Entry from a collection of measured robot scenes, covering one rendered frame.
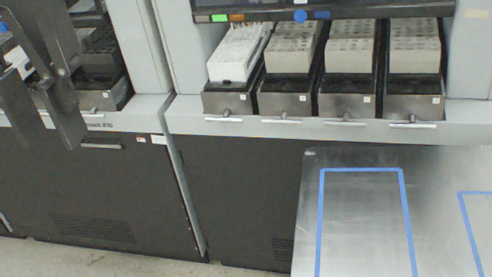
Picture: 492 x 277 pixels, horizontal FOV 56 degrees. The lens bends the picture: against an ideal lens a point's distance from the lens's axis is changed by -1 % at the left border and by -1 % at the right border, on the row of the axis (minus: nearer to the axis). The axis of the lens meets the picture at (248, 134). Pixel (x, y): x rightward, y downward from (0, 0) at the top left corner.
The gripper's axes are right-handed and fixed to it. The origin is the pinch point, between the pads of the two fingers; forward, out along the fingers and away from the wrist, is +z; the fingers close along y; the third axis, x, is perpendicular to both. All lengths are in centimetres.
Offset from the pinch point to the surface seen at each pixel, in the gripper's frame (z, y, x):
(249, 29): 34, -9, 90
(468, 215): 38, 43, 28
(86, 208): 89, -71, 66
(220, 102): 43, -12, 66
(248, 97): 41, -4, 66
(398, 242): 38, 33, 21
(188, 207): 85, -32, 67
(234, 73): 36, -8, 70
